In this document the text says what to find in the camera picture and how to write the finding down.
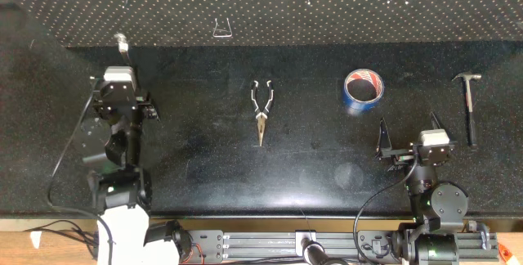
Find mounting rail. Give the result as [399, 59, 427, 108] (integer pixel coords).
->
[179, 227, 500, 265]

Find black cable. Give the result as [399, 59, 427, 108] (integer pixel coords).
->
[352, 154, 420, 264]
[46, 76, 115, 265]

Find orange and white object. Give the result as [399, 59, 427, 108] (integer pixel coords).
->
[497, 242, 521, 265]

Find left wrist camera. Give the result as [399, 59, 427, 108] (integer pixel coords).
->
[102, 65, 138, 92]

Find loop shaped metal hook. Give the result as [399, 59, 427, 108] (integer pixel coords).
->
[212, 17, 234, 39]

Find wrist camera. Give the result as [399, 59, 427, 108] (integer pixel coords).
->
[102, 65, 138, 92]
[417, 128, 451, 146]

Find black pegboard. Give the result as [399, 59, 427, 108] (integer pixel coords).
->
[0, 0, 523, 48]

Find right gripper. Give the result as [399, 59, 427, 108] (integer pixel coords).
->
[375, 111, 457, 167]

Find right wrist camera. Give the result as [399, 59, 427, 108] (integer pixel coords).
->
[417, 128, 451, 146]

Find black and white pliers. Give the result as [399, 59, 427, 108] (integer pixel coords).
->
[250, 79, 275, 148]

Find roll of blue tape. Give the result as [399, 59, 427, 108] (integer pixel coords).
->
[342, 68, 386, 113]

